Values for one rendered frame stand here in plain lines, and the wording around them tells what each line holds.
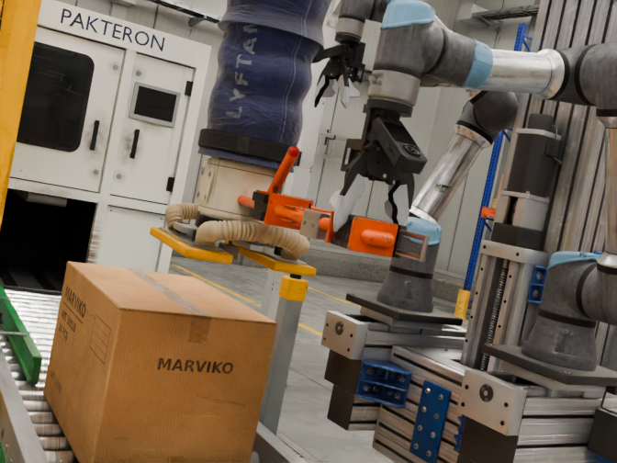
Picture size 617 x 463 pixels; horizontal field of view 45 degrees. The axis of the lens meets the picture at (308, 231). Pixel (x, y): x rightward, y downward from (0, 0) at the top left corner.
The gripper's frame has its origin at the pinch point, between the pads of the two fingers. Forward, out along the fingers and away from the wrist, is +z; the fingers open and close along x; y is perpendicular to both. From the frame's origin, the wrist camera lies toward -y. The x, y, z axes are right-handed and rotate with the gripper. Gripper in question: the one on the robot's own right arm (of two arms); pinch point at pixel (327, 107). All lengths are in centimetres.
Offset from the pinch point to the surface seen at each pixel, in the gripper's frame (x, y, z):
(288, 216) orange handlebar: -60, -43, 29
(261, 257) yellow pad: -33, -31, 40
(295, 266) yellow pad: -42, -28, 40
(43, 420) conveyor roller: 27, -53, 98
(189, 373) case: -16, -34, 71
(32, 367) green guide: 54, -51, 92
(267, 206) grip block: -51, -43, 28
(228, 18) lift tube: -25, -46, -9
